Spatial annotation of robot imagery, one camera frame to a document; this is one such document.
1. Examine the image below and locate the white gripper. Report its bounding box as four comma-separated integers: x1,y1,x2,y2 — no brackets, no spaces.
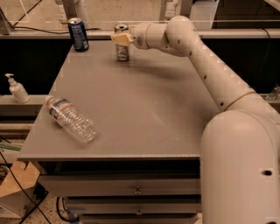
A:
111,23,151,49

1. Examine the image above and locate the silver blue redbull can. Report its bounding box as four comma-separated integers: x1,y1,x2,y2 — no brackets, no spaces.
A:
115,23,130,61

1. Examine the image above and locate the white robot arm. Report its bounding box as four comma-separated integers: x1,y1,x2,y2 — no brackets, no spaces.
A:
111,16,280,224

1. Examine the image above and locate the blue pepsi can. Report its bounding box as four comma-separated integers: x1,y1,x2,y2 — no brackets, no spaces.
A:
68,17,89,52

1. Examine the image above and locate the grey drawer cabinet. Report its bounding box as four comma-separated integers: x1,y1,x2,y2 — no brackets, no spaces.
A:
17,38,222,224

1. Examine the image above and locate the clear plastic water bottle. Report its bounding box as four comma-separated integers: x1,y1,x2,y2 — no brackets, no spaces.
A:
45,95,98,144

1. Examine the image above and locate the white pump dispenser bottle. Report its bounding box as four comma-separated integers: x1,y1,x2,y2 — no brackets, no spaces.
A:
5,73,30,104

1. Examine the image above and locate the top grey drawer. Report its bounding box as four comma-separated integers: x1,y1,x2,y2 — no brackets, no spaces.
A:
39,174,200,197

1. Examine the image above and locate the grey drawer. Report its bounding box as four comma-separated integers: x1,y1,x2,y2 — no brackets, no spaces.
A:
81,213,199,224
39,174,200,197
65,197,202,215

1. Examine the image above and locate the middle grey drawer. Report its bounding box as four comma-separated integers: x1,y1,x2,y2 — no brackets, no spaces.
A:
65,197,202,215

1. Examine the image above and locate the bottom grey drawer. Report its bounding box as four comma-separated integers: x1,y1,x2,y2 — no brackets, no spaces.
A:
81,213,199,224

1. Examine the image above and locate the cardboard box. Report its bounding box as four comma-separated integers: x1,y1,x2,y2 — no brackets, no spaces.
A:
0,161,40,218

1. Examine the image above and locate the black cable on ledge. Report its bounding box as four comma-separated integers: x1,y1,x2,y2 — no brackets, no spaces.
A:
12,25,102,35

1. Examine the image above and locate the metal bracket on ledge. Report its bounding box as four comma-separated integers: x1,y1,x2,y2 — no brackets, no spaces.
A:
265,84,280,101

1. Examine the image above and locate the black floor cable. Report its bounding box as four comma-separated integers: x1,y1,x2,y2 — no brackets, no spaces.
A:
0,151,52,224

